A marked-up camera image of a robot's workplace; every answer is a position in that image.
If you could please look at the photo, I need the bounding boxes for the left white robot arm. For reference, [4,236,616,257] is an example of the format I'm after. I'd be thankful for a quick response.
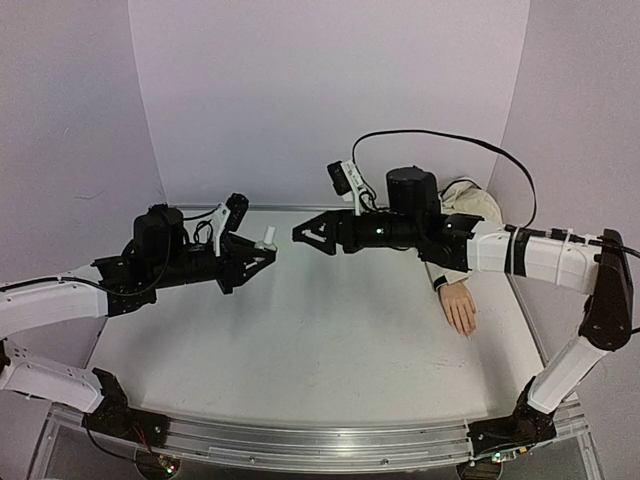
[1,194,277,437]

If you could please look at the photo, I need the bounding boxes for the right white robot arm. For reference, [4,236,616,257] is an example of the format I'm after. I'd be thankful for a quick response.
[292,162,635,415]

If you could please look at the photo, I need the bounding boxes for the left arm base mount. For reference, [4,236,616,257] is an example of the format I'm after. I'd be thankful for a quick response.
[82,368,170,448]

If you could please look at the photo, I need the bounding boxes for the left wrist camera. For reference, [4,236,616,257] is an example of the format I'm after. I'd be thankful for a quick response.
[211,193,249,257]

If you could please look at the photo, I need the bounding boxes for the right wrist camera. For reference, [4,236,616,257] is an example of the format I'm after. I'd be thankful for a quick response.
[327,160,375,216]

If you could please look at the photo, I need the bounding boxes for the beige jacket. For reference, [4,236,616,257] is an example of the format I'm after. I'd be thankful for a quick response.
[425,178,503,291]

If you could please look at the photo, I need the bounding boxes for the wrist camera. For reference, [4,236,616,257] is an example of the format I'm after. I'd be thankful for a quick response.
[211,193,249,257]
[327,160,375,216]

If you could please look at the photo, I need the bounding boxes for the aluminium front rail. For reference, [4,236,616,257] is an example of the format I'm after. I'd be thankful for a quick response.
[28,399,603,479]

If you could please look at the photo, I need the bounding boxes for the mannequin hand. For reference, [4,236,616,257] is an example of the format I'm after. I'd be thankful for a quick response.
[438,281,477,337]

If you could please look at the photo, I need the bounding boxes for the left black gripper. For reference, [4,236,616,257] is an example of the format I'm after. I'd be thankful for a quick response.
[152,237,277,296]

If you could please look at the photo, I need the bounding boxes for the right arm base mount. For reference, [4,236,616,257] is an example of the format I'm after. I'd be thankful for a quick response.
[467,377,557,460]

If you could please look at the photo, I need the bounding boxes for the white nail polish bottle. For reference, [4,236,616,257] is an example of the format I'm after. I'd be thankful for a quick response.
[255,225,277,251]

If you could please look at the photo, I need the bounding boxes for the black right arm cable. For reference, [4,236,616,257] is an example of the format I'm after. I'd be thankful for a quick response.
[351,129,640,334]

